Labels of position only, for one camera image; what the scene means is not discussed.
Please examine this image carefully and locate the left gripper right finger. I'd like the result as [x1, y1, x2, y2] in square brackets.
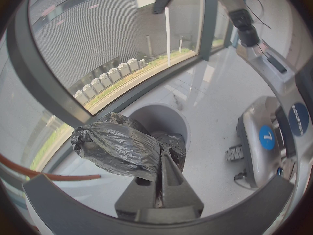
[160, 151, 204, 218]

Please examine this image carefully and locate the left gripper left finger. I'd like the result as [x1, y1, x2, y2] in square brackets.
[115, 177, 158, 220]

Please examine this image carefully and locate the black plastic bag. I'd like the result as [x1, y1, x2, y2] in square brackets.
[70, 112, 187, 183]

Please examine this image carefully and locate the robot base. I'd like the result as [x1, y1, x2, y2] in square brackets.
[225, 41, 311, 191]

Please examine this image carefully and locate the grey trash bin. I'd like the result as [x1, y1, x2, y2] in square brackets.
[127, 103, 191, 157]

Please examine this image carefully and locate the white wooden chair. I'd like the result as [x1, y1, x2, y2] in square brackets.
[0, 153, 101, 181]

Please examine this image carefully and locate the window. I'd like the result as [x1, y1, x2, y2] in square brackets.
[0, 0, 236, 180]

